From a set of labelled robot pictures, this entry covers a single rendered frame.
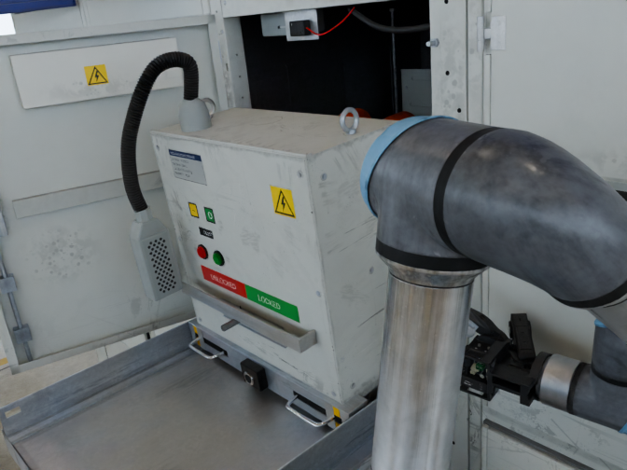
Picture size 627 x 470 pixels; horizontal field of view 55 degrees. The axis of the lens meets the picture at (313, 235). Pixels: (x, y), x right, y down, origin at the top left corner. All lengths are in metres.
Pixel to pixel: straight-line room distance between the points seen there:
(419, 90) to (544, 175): 1.40
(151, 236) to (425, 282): 0.80
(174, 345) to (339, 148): 0.73
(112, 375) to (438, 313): 0.98
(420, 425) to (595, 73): 0.52
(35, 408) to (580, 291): 1.13
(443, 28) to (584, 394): 0.59
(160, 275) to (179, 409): 0.28
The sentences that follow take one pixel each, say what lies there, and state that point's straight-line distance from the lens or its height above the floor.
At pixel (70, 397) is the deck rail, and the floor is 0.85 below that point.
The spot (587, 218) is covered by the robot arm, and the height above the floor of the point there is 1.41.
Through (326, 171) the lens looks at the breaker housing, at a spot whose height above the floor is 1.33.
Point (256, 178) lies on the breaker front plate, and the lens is 1.03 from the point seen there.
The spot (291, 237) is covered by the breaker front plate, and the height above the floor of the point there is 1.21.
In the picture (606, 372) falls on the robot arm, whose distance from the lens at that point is 0.88.
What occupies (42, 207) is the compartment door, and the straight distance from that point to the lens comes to 1.47.
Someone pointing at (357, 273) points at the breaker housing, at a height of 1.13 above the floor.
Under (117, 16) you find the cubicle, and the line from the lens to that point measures 1.93.
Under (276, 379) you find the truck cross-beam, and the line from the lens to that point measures 1.24.
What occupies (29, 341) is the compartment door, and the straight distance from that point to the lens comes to 1.59.
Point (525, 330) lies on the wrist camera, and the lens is 1.00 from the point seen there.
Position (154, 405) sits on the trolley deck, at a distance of 1.35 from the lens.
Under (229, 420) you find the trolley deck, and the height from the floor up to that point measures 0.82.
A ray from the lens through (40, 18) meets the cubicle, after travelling 2.49.
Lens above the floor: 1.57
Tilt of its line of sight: 21 degrees down
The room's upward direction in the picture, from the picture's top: 6 degrees counter-clockwise
